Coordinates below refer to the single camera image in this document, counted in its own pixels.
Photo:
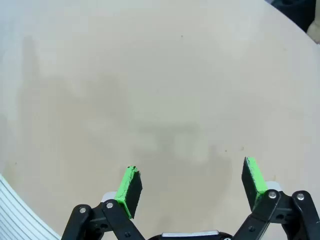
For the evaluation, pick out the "white ribbed plastic panel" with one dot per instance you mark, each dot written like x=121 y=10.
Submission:
x=15 y=215

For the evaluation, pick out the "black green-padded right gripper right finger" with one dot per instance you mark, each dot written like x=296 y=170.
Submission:
x=252 y=182

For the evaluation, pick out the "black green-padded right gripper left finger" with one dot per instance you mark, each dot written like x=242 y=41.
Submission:
x=130 y=192

